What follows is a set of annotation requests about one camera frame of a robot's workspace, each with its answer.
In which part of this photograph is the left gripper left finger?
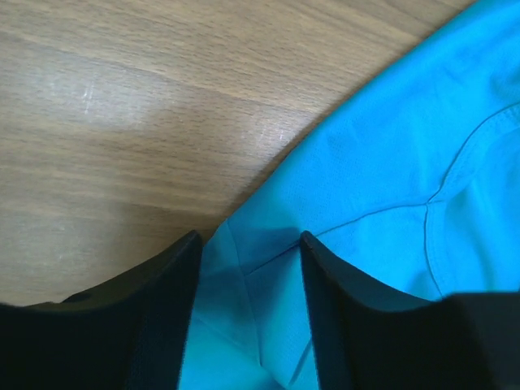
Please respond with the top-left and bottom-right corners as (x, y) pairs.
(1, 232), (202, 389)

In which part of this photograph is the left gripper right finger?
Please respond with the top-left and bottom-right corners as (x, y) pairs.
(300, 232), (519, 389)

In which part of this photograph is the teal t shirt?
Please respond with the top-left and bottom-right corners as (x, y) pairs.
(180, 1), (519, 389)

